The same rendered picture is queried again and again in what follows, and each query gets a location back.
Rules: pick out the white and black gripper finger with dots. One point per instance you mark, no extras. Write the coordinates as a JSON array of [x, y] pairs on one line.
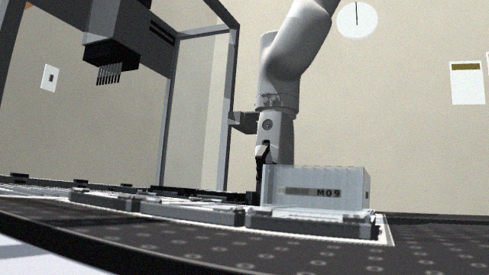
[[260, 160]]

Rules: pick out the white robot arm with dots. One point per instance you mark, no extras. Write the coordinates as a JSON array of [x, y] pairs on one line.
[[283, 57]]

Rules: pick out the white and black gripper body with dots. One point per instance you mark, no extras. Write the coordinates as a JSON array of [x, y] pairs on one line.
[[277, 127]]

